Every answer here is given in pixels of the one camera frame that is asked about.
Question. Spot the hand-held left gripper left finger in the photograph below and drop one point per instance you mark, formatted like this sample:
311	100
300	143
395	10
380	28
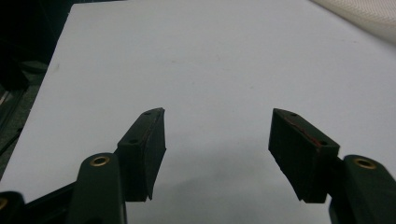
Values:
143	161

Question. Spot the white board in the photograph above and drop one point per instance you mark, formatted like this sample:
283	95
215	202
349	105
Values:
218	62

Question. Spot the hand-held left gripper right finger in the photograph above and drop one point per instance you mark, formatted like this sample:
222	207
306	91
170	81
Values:
299	155

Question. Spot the cream pillowcase with small drawing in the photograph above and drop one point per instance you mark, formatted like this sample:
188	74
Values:
367	15

